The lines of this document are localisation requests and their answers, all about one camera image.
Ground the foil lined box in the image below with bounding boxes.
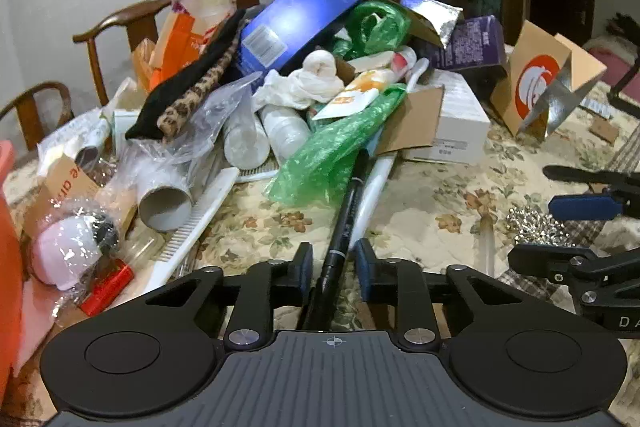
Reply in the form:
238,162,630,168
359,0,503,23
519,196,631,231
399,0,464,50

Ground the leopard print black cloth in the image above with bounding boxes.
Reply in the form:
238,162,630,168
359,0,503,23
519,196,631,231
124,9,247,144

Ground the pink plastic basin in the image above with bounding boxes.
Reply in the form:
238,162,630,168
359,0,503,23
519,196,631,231
0,140,26,383

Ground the cardboard tube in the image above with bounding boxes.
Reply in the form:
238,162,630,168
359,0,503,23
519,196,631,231
136,167,194,231

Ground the green plastic bag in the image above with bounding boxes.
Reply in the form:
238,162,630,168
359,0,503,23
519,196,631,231
332,0,412,60
263,84,408,208

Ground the white plastic tube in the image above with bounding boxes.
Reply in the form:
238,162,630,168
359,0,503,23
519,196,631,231
223,112,271,168

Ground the white comb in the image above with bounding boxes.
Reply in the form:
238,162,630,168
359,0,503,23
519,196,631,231
149,167,241,289

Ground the small brown card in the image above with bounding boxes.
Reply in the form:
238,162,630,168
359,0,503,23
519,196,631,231
589,119,622,146

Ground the orange packet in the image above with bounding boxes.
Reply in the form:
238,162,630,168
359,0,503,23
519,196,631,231
149,14,213,90

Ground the clear plastic bag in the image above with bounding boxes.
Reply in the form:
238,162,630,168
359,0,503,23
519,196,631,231
132,72,264,168

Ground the wrapped white round object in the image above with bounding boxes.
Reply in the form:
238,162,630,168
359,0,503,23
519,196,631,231
32,211,122,292

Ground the large blue box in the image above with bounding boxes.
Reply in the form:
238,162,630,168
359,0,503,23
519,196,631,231
235,0,362,78

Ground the silver sparkly ornament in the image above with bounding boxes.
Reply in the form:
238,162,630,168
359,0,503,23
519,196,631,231
505,206,572,249

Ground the black marker pen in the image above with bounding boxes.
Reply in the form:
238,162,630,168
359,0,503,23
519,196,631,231
299,149,372,333

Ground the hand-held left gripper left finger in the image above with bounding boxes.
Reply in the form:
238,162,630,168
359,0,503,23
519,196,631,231
144,242,315,353

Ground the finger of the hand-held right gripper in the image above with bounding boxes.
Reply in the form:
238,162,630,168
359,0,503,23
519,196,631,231
507,243,640,316
542,164,640,221

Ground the blister pack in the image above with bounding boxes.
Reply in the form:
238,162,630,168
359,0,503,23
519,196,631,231
579,99,614,118

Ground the white and orange tube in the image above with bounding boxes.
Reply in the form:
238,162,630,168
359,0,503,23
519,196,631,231
311,86,384,121

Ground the plaid cloth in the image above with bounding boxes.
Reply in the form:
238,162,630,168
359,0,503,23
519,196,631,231
500,142,640,313

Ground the white plastic bottle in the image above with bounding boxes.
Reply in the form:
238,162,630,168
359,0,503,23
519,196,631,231
261,104,312,160

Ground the white crumpled cloth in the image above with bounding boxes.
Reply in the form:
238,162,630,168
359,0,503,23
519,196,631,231
252,49,347,110

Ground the floral cloth desktop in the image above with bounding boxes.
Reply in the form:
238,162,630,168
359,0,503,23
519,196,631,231
0,42,640,338

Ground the clear plastic tube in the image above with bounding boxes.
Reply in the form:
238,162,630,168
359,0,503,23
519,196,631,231
476,211,497,279

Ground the wooden armchair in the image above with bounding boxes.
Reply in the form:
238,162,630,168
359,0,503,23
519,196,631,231
72,0,289,108
0,81,75,152

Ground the white plastic strip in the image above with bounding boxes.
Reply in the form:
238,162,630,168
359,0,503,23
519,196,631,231
349,151,401,249

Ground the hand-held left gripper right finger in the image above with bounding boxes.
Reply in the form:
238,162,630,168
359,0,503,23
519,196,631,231
355,239,524,353

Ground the plain white box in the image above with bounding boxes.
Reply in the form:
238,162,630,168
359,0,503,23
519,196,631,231
401,69,492,166

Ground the small red packet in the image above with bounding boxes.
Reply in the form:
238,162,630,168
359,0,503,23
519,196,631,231
79,259,137,317

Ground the dark purple box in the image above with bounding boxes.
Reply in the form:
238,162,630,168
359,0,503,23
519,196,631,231
432,15,508,80

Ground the brown box with orange logo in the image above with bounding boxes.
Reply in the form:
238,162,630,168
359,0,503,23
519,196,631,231
489,20,608,141

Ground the brown box with orange print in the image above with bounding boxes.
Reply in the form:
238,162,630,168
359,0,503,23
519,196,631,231
22,156,102,239

